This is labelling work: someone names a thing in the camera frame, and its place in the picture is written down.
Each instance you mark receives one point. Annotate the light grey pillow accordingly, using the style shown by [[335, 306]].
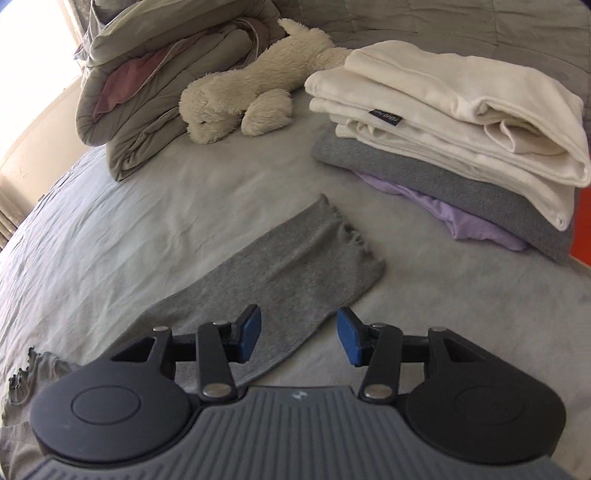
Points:
[[138, 23]]

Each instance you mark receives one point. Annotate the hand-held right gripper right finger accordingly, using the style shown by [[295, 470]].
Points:
[[349, 337]]

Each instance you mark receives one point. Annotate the grey quilted headboard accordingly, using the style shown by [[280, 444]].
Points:
[[461, 23]]

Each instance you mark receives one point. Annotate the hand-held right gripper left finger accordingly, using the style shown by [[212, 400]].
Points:
[[249, 333]]

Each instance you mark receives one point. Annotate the grey star curtain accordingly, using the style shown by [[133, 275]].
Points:
[[11, 217]]

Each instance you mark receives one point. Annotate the purple folded garment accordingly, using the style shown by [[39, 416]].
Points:
[[471, 221]]

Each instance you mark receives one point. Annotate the grey knit sweater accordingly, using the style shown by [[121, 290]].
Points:
[[295, 267]]

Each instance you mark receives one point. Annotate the window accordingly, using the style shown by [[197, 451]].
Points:
[[32, 69]]

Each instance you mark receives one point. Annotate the white plush dog toy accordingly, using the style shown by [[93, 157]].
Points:
[[240, 87]]

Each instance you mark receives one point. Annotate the white folded garment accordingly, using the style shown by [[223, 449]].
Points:
[[438, 115]]

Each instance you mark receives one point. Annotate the folded grey duvet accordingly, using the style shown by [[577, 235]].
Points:
[[138, 129]]

